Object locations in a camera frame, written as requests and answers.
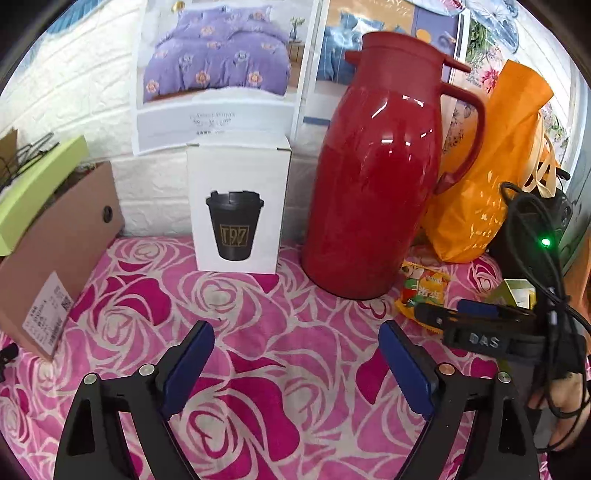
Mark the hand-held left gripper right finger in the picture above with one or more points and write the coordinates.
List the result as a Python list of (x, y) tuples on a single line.
[(406, 369)]

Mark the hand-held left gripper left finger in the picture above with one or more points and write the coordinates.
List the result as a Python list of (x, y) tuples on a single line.
[(187, 369)]

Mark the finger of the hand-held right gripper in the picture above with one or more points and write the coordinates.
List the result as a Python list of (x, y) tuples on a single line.
[(429, 316), (480, 308)]

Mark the orange cartoon snack packet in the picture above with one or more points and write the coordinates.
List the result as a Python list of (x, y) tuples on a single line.
[(422, 286)]

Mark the green cardboard box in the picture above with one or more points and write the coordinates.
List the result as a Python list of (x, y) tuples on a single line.
[(512, 290)]

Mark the person's right hand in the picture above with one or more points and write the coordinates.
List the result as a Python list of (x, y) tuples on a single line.
[(572, 401)]

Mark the black speaker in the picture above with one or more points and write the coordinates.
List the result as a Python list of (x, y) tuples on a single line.
[(531, 258)]

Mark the orange tote bag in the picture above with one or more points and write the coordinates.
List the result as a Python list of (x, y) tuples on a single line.
[(471, 207)]

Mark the pink rose tablecloth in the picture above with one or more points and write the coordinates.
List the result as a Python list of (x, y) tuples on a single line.
[(286, 323)]

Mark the red thermos jug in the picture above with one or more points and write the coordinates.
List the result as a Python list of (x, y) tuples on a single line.
[(369, 184)]

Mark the brown cardboard box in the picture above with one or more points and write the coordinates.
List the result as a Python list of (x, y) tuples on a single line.
[(60, 249)]

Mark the small black object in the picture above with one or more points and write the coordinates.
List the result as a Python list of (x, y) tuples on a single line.
[(7, 360)]

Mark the white cup box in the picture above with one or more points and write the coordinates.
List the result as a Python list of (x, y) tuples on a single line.
[(235, 175)]

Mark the light green box lid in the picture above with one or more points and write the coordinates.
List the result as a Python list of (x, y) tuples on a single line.
[(37, 184)]

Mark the blue white paper fan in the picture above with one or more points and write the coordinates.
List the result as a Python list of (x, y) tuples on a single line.
[(494, 18)]

